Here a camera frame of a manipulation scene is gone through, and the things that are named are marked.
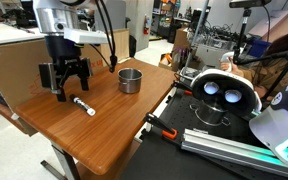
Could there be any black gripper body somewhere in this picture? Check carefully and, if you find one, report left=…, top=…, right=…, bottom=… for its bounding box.
left=39, top=36, right=91, bottom=90

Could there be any black pen with white cap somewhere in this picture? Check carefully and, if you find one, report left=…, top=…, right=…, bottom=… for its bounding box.
left=70, top=94, right=96, bottom=116

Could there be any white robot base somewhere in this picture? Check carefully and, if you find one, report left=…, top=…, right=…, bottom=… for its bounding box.
left=249, top=86, right=288, bottom=165

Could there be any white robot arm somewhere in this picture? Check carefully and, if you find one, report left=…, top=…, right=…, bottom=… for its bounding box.
left=33, top=0, right=91, bottom=102

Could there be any silver metal cup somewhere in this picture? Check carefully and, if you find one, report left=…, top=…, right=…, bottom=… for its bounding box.
left=118, top=68, right=143, bottom=94

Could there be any white background table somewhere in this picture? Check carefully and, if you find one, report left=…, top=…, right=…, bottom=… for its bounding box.
left=0, top=24, right=44, bottom=44

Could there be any red fire extinguisher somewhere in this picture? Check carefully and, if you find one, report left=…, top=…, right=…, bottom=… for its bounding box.
left=143, top=14, right=150, bottom=35

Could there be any black orange clamp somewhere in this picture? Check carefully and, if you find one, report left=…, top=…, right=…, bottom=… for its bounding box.
left=144, top=113, right=178, bottom=139

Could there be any steel pot under headset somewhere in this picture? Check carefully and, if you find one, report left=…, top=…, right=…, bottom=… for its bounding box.
left=189, top=101, right=231, bottom=127

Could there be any white VR headset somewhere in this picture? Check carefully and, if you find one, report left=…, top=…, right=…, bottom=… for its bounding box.
left=190, top=69, right=262, bottom=117

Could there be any person in brown jacket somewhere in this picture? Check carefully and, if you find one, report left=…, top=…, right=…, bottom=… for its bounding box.
left=219, top=19, right=288, bottom=99

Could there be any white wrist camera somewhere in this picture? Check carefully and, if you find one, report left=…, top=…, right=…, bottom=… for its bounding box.
left=64, top=28, right=111, bottom=44

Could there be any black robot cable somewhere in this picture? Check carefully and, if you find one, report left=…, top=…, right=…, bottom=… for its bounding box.
left=89, top=0, right=119, bottom=74

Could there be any cardboard box wall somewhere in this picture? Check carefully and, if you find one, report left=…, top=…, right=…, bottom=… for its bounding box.
left=0, top=28, right=131, bottom=113

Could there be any aluminium rail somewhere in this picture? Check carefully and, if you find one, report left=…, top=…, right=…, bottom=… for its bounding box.
left=181, top=129, right=288, bottom=177

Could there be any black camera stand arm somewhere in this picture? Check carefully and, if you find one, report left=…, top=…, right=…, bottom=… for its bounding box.
left=228, top=0, right=288, bottom=103

